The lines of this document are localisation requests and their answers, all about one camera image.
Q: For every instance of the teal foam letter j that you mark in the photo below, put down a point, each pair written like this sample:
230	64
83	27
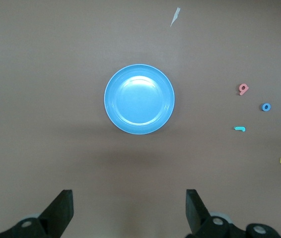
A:
239	128

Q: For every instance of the pink foam letter g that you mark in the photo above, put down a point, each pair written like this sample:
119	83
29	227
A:
241	93

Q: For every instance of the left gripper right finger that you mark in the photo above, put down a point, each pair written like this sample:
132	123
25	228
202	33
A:
197	215

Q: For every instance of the blue plate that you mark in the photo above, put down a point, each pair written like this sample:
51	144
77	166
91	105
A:
139	99

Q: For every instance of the blue foam letter o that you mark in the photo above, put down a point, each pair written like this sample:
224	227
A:
262	107

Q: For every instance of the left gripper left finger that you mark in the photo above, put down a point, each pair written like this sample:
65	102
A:
58	213

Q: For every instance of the white paper scrap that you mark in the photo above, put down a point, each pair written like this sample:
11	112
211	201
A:
175	16

